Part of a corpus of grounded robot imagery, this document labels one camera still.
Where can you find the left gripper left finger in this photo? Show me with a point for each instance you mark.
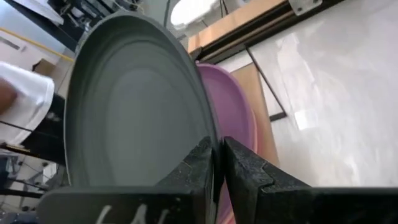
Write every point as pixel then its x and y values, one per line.
pixel 186 199

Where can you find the silver metal bracket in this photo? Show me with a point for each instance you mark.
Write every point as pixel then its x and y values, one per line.
pixel 306 6

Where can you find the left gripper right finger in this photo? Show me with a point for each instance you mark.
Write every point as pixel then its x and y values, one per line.
pixel 280 202

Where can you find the dark grey plate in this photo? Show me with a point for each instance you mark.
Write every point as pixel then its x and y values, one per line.
pixel 140 109

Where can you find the purple plate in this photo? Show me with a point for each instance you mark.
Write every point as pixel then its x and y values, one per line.
pixel 230 105

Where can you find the brown cardboard box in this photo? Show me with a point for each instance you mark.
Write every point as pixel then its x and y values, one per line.
pixel 43 67

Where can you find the black metal table frame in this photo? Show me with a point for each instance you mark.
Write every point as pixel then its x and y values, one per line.
pixel 280 25

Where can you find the white chair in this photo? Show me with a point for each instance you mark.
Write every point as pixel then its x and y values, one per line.
pixel 192 14

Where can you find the person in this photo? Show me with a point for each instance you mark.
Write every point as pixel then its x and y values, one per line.
pixel 28 102

